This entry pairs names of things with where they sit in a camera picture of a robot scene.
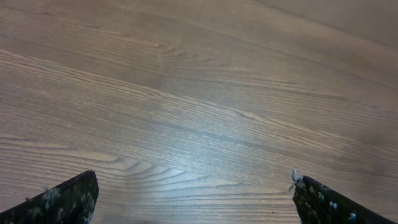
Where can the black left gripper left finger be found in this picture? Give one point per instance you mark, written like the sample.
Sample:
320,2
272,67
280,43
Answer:
71,202

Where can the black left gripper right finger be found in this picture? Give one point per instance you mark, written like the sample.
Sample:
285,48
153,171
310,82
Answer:
318,204

